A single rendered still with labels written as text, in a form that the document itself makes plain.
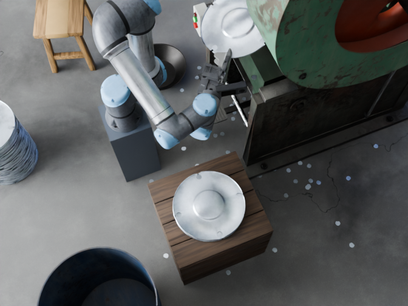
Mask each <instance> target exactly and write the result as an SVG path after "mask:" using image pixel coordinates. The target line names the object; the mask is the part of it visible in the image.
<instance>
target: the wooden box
mask: <svg viewBox="0 0 408 306"><path fill-rule="evenodd" d="M203 171H216V172H220V173H222V174H225V175H227V176H228V177H231V178H232V179H233V180H234V181H235V182H236V183H237V184H238V185H239V187H240V188H241V190H242V193H243V196H244V198H245V214H244V217H243V220H242V222H241V224H240V225H239V227H238V229H236V230H235V232H233V233H232V234H231V235H230V236H228V237H226V238H224V239H221V240H218V241H215V242H203V241H199V240H196V239H193V238H192V237H189V236H188V235H187V234H185V233H184V232H183V231H182V230H181V229H180V227H179V226H178V224H177V222H176V219H175V217H174V213H173V199H174V195H175V192H176V190H177V188H178V187H179V186H180V184H181V183H182V182H183V181H184V180H185V179H187V178H188V177H189V176H191V175H193V174H198V173H200V172H203ZM147 186H148V189H149V192H150V195H151V198H152V202H153V204H154V208H155V212H156V214H157V217H158V220H159V222H160V225H161V228H162V230H163V233H164V235H165V238H166V241H167V243H168V246H169V249H170V251H171V254H172V256H173V259H174V262H175V265H176V267H177V269H178V273H179V275H180V278H181V280H182V281H183V284H184V285H186V284H189V283H191V282H194V281H196V280H199V279H201V278H203V277H206V276H209V275H210V274H213V273H216V272H218V271H220V270H223V269H226V268H228V267H230V266H233V265H235V264H238V263H240V262H243V261H245V260H247V259H250V258H252V257H254V256H257V255H260V254H262V253H264V252H265V250H266V248H267V245H268V243H269V241H270V238H271V235H272V233H273V231H274V230H273V228H272V226H271V224H270V221H269V220H268V217H267V215H266V214H265V211H264V209H263V207H262V205H261V203H260V201H259V199H258V197H257V195H256V192H255V190H254V188H253V186H252V184H251V182H250V180H249V178H248V176H247V174H246V172H245V170H244V168H243V165H242V163H241V161H240V159H239V157H238V155H237V152H236V151H234V152H231V153H229V154H226V155H223V156H221V157H218V158H215V159H213V160H210V161H207V162H204V163H202V164H199V165H197V166H194V167H191V168H189V169H186V170H184V171H180V172H178V173H175V174H173V175H169V176H167V177H164V178H161V179H159V180H156V181H154V182H151V183H148V184H147Z"/></svg>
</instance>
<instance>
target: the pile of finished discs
mask: <svg viewBox="0 0 408 306"><path fill-rule="evenodd" d="M173 213H174V217H175V219H176V222H177V224H178V226H179V227H180V229H181V230H182V231H183V232H184V233H185V234H187V235H188V236H189V237H192V238H193V239H196V240H199V241H203V242H215V241H218V240H221V239H224V238H226V237H228V236H230V235H231V234H232V233H233V232H235V230H236V229H238V227H239V225H240V224H241V222H242V220H243V217H244V214H245V198H244V196H243V193H242V190H241V188H240V187H239V185H238V184H237V183H236V182H235V181H234V180H233V179H232V178H231V177H228V176H227V175H225V174H222V173H220V172H216V171H203V172H200V173H198V174H193V175H191V176H189V177H188V178H186V179H185V180H184V181H183V182H182V183H181V184H180V186H179V187H178V188H177V190H176V192H175V195H174V199H173Z"/></svg>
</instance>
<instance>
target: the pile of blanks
mask: <svg viewBox="0 0 408 306"><path fill-rule="evenodd" d="M13 114H14V113H13ZM14 116H15V126H13V128H14V131H13V134H12V136H11V137H10V139H9V141H8V142H7V143H6V144H5V145H4V146H3V147H2V148H1V149H0V185H11V184H14V183H15V182H16V183H18V182H20V181H21V180H23V179H25V178H26V177H27V176H28V175H29V174H30V173H31V172H32V171H33V169H34V168H35V166H36V163H37V161H38V150H37V146H36V144H35V142H34V141H33V139H32V138H31V136H30V135H29V133H28V132H27V131H26V129H25V128H24V126H23V125H22V124H21V123H20V121H19V120H18V118H17V117H16V115H15V114H14Z"/></svg>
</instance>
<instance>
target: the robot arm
mask: <svg viewBox="0 0 408 306"><path fill-rule="evenodd" d="M161 12H162V7H161V5H160V2H159V0H108V1H106V2H104V3H102V4H101V5H100V6H99V7H98V8H97V10H96V12H95V14H94V16H93V21H92V33H93V39H94V41H95V45H96V47H97V49H98V51H99V52H100V53H101V55H102V57H103V58H105V59H108V60H109V61H110V62H111V64H112V65H113V66H114V68H115V69H116V71H117V72H118V73H119V74H118V75H116V74H115V75H111V76H109V77H108V78H106V79H105V80H104V82H103V83H102V86H101V97H102V100H103V102H104V104H105V107H106V114H105V117H106V121H107V124H108V126H109V127H110V128H111V129H112V130H114V131H116V132H130V131H133V130H134V129H135V128H137V127H138V125H139V124H140V123H141V120H142V111H141V108H140V106H139V105H138V103H137V101H138V102H139V103H140V104H141V106H142V107H143V109H144V110H145V111H146V113H147V114H148V115H149V117H150V119H151V120H152V121H153V123H154V124H155V125H156V127H157V130H156V131H155V132H154V135H155V137H156V139H157V141H158V142H159V143H160V145H161V146H162V147H163V148H165V149H171V148H172V147H174V146H175V145H177V144H179V143H180V142H181V141H182V140H183V139H185V138H186V137H187V136H189V135H191V136H192V137H194V138H196V139H199V140H207V139H209V136H210V135H211V132H212V129H213V125H214V122H215V119H216V115H217V112H218V109H219V106H220V100H221V98H222V97H226V96H230V95H237V94H243V93H246V92H247V87H248V86H247V82H246V81H243V82H238V83H232V84H225V83H226V79H227V75H228V71H229V68H230V63H231V55H232V51H231V49H230V48H229V49H228V51H227V52H216V53H215V54H214V57H215V60H214V62H215V63H216V64H217V65H218V67H216V66H214V65H212V64H209V63H205V66H204V69H203V72H202V79H201V81H200V84H199V88H198V90H197V96H196V97H195V99H194V101H193V104H192V105H190V106H189V107H188V108H186V109H185V110H184V111H182V112H181V113H179V114H178V115H176V113H175V112H174V110H173V109H172V107H171V106H170V105H169V103H168V102H167V100H166V99H165V97H164V96H163V94H162V93H161V92H160V90H159V89H158V87H159V86H161V85H162V84H163V83H164V82H165V81H166V79H167V73H166V69H165V67H164V65H163V63H162V62H161V60H160V59H159V58H157V57H156V56H155V54H154V44H153V38H152V29H153V28H154V26H155V16H157V15H159V14H160V13H161ZM126 35H127V37H126Z"/></svg>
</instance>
